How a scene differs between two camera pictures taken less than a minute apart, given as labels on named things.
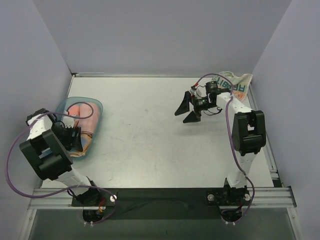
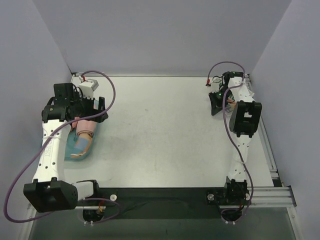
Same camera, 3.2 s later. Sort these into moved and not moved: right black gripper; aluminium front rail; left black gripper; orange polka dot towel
Moved: left black gripper; right black gripper
Not moved: aluminium front rail; orange polka dot towel
